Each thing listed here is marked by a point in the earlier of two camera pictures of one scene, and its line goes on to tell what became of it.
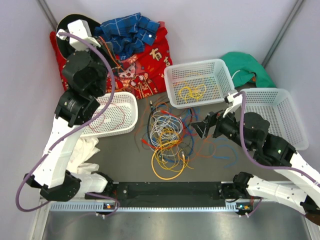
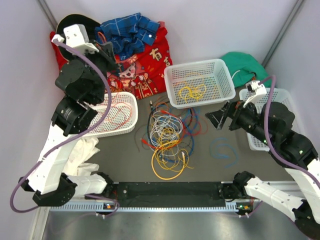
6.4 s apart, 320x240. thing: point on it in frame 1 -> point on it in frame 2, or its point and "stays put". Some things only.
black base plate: x=169 y=194 stays put
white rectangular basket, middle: x=200 y=83 stays put
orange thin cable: x=119 y=65 -> x=116 y=100
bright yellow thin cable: x=197 y=92 stays put
